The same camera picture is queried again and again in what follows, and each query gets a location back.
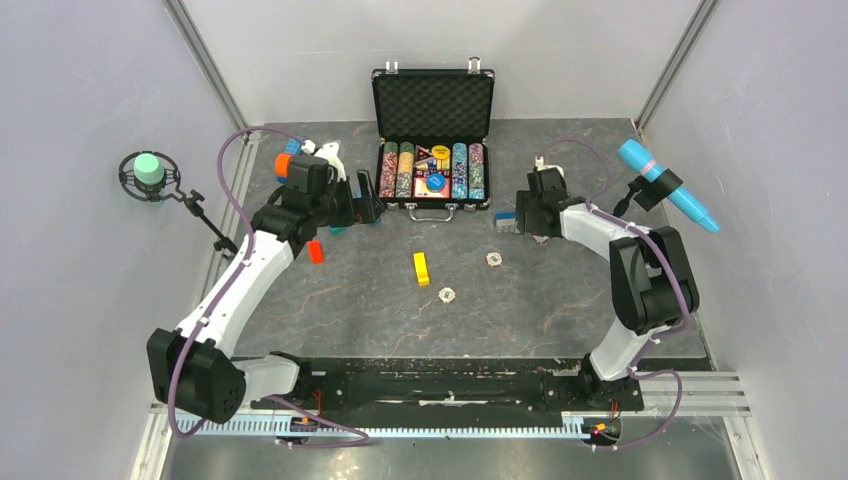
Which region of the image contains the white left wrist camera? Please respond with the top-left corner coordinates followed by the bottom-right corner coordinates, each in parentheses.
top-left (301, 139), bottom-right (347, 181)

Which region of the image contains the yellow arch block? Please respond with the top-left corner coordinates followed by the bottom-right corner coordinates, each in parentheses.
top-left (413, 252), bottom-right (430, 287)

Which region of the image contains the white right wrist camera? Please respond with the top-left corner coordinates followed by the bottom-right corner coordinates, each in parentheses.
top-left (534, 155), bottom-right (565, 178)

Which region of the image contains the blue orange toy car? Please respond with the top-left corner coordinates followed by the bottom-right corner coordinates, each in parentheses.
top-left (274, 136), bottom-right (305, 184)

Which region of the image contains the blue small blind button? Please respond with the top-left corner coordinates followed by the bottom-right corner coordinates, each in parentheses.
top-left (425, 172), bottom-right (446, 193)

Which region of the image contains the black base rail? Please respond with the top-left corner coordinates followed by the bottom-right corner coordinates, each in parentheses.
top-left (284, 357), bottom-right (645, 429)

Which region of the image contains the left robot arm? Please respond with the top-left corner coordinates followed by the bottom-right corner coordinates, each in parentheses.
top-left (146, 155), bottom-right (385, 424)

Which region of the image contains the orange block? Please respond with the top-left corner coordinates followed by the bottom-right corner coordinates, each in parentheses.
top-left (307, 240), bottom-right (325, 264)

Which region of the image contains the blue grey lego block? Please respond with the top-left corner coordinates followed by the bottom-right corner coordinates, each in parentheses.
top-left (494, 211), bottom-right (517, 234)

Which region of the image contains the blue microphone on stand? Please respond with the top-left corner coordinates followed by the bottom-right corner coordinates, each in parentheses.
top-left (613, 140), bottom-right (720, 233)

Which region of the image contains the green microphone on stand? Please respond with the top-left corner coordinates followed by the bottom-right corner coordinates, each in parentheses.
top-left (117, 150), bottom-right (237, 258)

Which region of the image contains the red 100 poker chip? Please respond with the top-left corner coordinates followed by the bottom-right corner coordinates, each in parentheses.
top-left (485, 252), bottom-right (503, 267)

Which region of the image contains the yellow dealer button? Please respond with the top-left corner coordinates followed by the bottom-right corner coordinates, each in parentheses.
top-left (431, 145), bottom-right (451, 161)

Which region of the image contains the black poker chip case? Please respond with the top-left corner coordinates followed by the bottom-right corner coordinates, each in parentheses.
top-left (371, 56), bottom-right (495, 222)

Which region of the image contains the purple cable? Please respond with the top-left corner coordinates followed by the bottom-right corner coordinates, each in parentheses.
top-left (165, 125), bottom-right (372, 450)
top-left (535, 139), bottom-right (697, 452)

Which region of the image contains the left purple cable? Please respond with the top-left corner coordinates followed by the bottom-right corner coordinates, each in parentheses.
top-left (165, 125), bottom-right (372, 450)

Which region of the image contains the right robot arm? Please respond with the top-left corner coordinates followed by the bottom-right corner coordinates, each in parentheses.
top-left (516, 167), bottom-right (700, 408)

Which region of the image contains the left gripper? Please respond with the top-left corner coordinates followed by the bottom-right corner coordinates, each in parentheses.
top-left (311, 169), bottom-right (384, 229)

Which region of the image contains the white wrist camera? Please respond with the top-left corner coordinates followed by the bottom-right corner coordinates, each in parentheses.
top-left (534, 155), bottom-right (565, 178)
top-left (301, 139), bottom-right (347, 181)

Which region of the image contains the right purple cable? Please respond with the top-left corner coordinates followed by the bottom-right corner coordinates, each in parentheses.
top-left (535, 139), bottom-right (697, 452)

